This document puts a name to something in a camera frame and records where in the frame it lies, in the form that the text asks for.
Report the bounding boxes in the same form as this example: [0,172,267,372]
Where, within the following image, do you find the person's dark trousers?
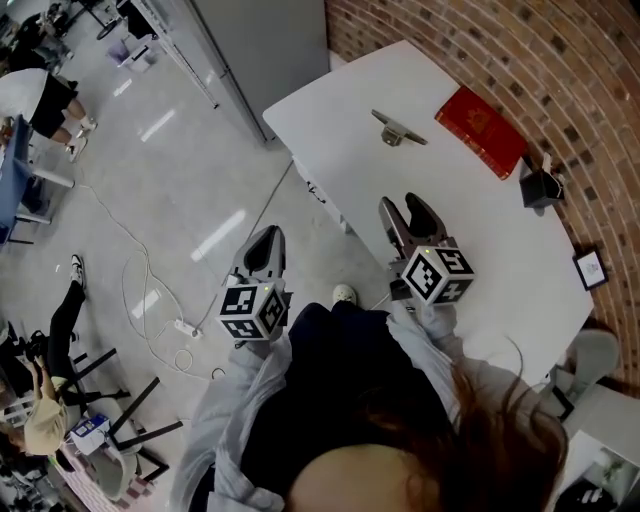
[239,299,456,501]

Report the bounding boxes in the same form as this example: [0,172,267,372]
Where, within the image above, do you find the black picture frame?
[571,244,611,292]

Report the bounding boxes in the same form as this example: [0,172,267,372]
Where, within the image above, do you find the red hardcover book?
[433,84,530,181]

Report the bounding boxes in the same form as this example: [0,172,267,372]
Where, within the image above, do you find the blue table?
[0,113,76,246]

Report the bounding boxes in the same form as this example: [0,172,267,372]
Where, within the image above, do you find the white box blue label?
[69,413,111,456]

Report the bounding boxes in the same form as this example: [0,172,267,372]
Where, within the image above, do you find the black framed chair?
[69,347,185,484]

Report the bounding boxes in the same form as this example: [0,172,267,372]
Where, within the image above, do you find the black backpack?
[569,487,619,512]

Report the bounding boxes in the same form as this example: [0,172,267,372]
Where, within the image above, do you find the grey upholstered chair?
[539,327,621,422]

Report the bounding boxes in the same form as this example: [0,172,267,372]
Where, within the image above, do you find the pink checkered mat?
[54,449,151,512]

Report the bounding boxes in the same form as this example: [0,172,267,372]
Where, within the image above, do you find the person's left forearm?
[169,332,296,512]

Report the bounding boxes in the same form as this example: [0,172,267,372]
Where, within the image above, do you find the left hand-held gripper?
[214,224,294,344]

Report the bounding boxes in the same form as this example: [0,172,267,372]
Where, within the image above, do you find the grey metal cabinet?
[192,0,332,145]

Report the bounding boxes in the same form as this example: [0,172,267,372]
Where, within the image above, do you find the black pen holder box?
[518,152,566,210]

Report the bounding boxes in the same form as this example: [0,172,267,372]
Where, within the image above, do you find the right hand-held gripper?
[378,192,476,307]

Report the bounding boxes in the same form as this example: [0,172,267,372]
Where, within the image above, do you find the thin white looping cable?
[77,182,196,374]

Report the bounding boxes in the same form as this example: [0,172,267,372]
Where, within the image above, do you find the white wire shelf rack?
[114,0,221,110]

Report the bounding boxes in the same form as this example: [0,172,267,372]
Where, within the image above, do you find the long grey cable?
[194,159,296,334]

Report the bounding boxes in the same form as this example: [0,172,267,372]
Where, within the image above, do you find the person's right forearm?
[387,299,506,431]

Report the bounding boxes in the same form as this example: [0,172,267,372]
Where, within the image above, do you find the white drawer cabinet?
[291,154,354,236]

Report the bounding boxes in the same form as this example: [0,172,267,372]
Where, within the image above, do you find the white power strip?
[173,318,205,342]

